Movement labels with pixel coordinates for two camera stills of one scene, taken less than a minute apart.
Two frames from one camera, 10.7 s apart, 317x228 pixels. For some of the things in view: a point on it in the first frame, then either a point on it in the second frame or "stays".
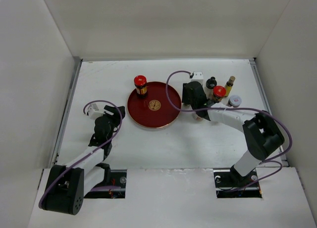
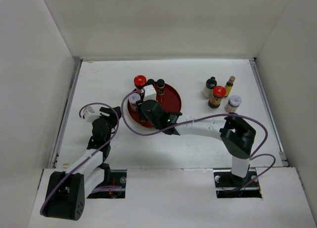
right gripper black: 184,95 to 142,115
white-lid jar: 196,117 to 133,97
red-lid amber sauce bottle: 219,92 stays
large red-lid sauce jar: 140,82 stays
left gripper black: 116,117 stays
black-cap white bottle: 210,84 stays
